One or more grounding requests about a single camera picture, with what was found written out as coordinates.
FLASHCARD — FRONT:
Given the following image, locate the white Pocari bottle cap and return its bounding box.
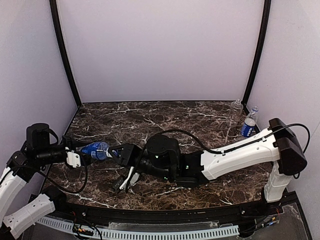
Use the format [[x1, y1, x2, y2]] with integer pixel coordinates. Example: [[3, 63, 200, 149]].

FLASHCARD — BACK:
[[105, 149, 112, 158]]

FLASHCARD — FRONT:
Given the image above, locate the Pocari Sweat clear bottle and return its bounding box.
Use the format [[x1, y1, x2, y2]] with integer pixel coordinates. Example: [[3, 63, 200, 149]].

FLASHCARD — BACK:
[[80, 141, 109, 161]]

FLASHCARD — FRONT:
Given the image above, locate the clear unlabelled bottle white cap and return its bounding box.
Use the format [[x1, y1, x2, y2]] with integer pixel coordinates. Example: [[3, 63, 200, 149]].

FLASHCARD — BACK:
[[229, 99, 243, 118]]

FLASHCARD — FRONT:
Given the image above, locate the blue cap blue label bottle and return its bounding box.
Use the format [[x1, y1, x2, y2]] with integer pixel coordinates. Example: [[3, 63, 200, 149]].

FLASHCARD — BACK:
[[240, 105, 259, 138]]

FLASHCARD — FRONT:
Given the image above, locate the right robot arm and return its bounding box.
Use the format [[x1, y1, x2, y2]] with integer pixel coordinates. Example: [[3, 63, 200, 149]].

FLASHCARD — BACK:
[[107, 118, 307, 203]]

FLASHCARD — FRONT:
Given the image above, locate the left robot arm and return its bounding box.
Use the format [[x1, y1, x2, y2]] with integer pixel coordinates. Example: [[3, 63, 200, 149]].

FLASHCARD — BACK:
[[0, 123, 87, 240]]

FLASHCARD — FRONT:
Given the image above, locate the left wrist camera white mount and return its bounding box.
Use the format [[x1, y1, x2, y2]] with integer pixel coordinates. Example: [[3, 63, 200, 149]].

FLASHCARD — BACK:
[[66, 151, 81, 168]]

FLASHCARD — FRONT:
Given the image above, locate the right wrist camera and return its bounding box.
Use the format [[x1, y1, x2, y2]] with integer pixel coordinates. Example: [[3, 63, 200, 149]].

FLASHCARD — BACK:
[[111, 175, 124, 194]]

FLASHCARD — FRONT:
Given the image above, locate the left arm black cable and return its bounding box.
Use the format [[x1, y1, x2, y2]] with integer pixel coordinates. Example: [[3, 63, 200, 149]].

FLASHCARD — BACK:
[[42, 159, 88, 195]]

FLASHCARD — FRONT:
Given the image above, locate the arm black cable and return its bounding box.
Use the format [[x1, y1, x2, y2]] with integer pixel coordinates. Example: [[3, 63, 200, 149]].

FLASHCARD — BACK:
[[42, 159, 88, 195], [157, 122, 311, 180]]

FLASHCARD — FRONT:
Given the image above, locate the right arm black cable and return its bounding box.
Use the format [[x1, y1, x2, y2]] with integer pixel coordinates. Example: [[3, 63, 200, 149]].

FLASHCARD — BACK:
[[157, 122, 311, 180]]

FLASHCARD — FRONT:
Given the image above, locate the white slotted cable duct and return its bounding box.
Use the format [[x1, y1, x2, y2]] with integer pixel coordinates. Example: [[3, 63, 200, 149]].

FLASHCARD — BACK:
[[37, 216, 240, 240]]

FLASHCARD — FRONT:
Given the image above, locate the black left corner post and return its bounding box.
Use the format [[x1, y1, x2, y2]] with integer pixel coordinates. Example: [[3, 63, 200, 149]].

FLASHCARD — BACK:
[[49, 0, 82, 108]]

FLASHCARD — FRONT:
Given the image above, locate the black corner post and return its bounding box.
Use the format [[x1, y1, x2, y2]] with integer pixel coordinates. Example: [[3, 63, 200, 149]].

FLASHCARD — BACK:
[[242, 0, 272, 107], [49, 0, 82, 108]]

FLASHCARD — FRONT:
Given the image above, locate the black table front rail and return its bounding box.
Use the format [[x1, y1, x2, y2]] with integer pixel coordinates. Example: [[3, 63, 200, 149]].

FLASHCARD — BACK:
[[49, 192, 289, 226]]

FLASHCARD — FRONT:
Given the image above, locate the black right corner post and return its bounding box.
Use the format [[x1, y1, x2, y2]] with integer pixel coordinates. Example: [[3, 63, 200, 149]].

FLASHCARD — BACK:
[[242, 0, 272, 107]]

